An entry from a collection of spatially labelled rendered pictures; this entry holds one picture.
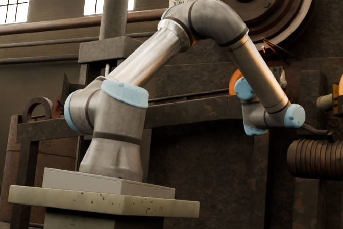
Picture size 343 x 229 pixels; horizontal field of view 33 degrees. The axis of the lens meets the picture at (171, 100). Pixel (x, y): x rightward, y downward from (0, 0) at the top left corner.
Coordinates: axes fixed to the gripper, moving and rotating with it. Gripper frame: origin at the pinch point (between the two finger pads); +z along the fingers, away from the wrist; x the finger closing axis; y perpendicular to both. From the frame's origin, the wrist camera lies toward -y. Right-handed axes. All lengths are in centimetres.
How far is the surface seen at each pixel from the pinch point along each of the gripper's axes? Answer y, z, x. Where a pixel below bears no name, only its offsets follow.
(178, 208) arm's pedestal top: -20, -92, -7
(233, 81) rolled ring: 1.2, 1.9, 20.5
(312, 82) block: 0.3, -1.3, -11.7
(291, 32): 18.7, 5.5, -2.7
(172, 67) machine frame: 7, 12, 53
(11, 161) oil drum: -69, 126, 278
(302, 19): 23.3, 7.0, -6.5
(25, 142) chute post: -24, -9, 123
